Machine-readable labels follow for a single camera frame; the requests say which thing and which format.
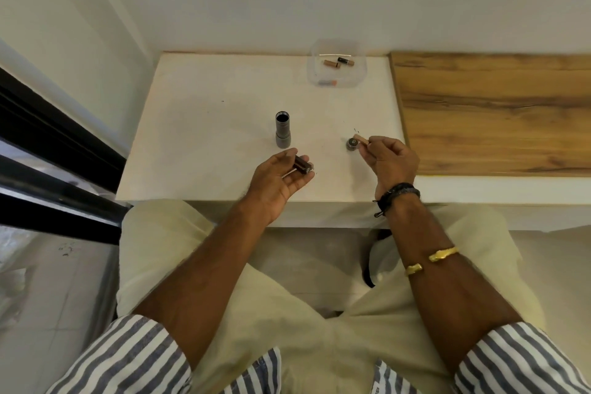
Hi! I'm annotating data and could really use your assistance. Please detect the blue white striped shirt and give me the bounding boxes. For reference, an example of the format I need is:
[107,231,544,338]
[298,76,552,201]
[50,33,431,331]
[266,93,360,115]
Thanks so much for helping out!
[45,314,591,394]

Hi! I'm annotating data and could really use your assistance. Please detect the gold bangle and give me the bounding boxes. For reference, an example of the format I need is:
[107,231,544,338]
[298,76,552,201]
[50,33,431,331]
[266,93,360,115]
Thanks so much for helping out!
[404,246,460,277]

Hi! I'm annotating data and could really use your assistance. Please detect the black window frame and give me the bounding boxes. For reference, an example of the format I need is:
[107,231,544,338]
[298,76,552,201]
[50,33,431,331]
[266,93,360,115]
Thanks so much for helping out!
[0,65,133,247]

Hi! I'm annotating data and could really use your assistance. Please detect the black strap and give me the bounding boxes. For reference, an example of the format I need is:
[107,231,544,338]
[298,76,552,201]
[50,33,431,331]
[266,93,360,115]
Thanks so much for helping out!
[362,228,393,289]

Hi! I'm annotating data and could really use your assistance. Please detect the person's left forearm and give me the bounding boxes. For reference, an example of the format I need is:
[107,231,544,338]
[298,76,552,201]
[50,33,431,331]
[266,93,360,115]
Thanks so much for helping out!
[131,195,280,369]

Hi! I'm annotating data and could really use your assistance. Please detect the black beaded bracelet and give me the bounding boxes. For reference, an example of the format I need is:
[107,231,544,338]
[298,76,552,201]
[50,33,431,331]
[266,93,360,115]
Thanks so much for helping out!
[372,182,421,218]

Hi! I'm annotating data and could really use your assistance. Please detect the person's left hand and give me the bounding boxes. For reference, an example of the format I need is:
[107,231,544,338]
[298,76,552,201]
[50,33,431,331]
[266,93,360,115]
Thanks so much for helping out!
[244,149,316,227]

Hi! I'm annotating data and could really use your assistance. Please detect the person's right hand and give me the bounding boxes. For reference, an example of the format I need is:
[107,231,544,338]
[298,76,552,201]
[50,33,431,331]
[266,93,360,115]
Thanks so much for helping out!
[360,135,421,200]

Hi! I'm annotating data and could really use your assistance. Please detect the clear plastic container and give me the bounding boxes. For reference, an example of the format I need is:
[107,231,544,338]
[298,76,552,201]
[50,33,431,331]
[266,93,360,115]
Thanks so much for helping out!
[308,39,368,88]

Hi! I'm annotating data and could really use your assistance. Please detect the beige trousers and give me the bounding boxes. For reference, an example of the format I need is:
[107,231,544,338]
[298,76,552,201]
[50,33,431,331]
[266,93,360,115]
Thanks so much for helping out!
[115,199,546,394]

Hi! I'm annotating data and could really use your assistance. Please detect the grey flashlight body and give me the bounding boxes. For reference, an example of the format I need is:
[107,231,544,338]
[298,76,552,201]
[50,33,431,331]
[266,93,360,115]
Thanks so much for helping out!
[275,111,292,149]

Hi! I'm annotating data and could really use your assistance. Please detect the wooden board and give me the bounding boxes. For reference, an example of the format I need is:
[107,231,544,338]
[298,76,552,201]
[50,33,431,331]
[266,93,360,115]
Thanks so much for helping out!
[389,51,591,178]

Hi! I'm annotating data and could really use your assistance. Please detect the person's right forearm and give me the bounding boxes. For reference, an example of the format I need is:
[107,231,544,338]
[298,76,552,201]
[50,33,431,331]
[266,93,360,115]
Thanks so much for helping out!
[381,193,525,376]

